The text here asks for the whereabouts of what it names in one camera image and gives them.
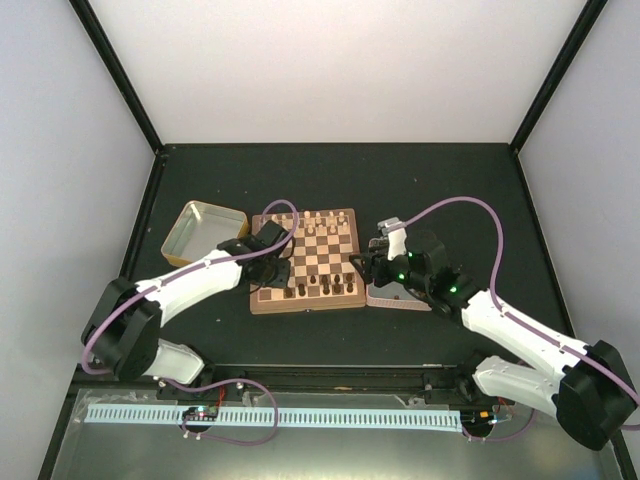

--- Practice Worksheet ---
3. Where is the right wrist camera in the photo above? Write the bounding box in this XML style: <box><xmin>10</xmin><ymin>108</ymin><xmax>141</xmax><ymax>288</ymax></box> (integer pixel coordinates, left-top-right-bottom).
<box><xmin>377</xmin><ymin>217</ymin><xmax>407</xmax><ymax>261</ymax></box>

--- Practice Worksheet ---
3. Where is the right black frame post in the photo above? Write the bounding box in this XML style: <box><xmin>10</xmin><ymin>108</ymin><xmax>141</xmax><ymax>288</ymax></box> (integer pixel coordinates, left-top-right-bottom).
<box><xmin>510</xmin><ymin>0</ymin><xmax>608</xmax><ymax>154</ymax></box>

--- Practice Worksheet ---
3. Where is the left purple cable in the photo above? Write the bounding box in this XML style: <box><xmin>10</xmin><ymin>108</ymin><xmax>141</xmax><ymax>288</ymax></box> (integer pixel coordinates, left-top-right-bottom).
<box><xmin>80</xmin><ymin>200</ymin><xmax>301</xmax><ymax>376</ymax></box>

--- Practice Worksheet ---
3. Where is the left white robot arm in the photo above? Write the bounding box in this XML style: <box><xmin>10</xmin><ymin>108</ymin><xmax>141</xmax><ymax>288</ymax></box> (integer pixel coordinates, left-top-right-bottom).
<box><xmin>81</xmin><ymin>220</ymin><xmax>293</xmax><ymax>399</ymax></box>

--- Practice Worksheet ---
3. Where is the right circuit board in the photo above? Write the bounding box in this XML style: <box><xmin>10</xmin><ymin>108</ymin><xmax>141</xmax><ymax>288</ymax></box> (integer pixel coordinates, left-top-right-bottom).
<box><xmin>460</xmin><ymin>410</ymin><xmax>513</xmax><ymax>427</ymax></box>

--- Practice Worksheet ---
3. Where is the purple cable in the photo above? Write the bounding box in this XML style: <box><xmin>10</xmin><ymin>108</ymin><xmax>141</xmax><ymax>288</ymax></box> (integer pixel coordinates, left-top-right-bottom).
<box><xmin>394</xmin><ymin>195</ymin><xmax>640</xmax><ymax>429</ymax></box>
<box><xmin>80</xmin><ymin>200</ymin><xmax>301</xmax><ymax>376</ymax></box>

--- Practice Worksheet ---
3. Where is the circuit board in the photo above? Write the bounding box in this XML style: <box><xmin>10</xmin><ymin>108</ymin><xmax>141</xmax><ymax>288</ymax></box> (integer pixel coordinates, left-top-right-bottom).
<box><xmin>182</xmin><ymin>406</ymin><xmax>219</xmax><ymax>421</ymax></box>
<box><xmin>460</xmin><ymin>410</ymin><xmax>513</xmax><ymax>427</ymax></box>

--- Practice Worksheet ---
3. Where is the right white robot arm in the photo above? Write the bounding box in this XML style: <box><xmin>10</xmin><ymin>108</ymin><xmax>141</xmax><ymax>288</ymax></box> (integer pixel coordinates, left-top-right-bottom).
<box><xmin>349</xmin><ymin>230</ymin><xmax>639</xmax><ymax>451</ymax></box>

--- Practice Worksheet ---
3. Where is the left circuit board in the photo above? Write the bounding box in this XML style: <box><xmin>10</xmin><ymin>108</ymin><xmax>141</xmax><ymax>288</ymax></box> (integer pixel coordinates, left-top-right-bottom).
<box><xmin>182</xmin><ymin>406</ymin><xmax>219</xmax><ymax>421</ymax></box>

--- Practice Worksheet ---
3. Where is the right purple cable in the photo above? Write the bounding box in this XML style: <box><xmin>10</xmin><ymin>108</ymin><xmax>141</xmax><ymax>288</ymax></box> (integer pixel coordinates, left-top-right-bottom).
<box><xmin>394</xmin><ymin>195</ymin><xmax>640</xmax><ymax>429</ymax></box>

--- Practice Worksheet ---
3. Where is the pink metal tin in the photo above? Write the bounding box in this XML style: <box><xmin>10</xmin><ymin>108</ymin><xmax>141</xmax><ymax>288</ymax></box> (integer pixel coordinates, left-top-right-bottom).
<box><xmin>366</xmin><ymin>253</ymin><xmax>431</xmax><ymax>312</ymax></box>

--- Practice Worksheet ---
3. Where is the black frame post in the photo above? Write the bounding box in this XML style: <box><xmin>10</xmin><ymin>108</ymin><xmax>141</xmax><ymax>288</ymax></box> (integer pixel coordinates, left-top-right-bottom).
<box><xmin>510</xmin><ymin>0</ymin><xmax>608</xmax><ymax>154</ymax></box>
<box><xmin>69</xmin><ymin>0</ymin><xmax>163</xmax><ymax>153</ymax></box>

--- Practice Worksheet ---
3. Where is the white slotted cable duct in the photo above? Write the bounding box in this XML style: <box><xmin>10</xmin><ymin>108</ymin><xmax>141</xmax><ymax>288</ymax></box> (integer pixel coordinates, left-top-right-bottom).
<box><xmin>84</xmin><ymin>404</ymin><xmax>462</xmax><ymax>433</ymax></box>

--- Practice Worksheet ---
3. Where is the gold metal tin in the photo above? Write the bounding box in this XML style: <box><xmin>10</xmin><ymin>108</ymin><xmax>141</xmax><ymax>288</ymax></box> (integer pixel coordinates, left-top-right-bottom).
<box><xmin>161</xmin><ymin>200</ymin><xmax>249</xmax><ymax>267</ymax></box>

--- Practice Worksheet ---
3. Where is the wooden chess board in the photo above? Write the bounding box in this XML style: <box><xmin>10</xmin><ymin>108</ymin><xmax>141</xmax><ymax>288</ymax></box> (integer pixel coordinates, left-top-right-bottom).
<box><xmin>250</xmin><ymin>208</ymin><xmax>366</xmax><ymax>315</ymax></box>

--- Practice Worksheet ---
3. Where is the left black frame post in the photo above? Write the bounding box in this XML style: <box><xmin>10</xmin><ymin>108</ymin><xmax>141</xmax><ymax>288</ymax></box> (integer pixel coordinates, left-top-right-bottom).
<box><xmin>69</xmin><ymin>0</ymin><xmax>163</xmax><ymax>153</ymax></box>

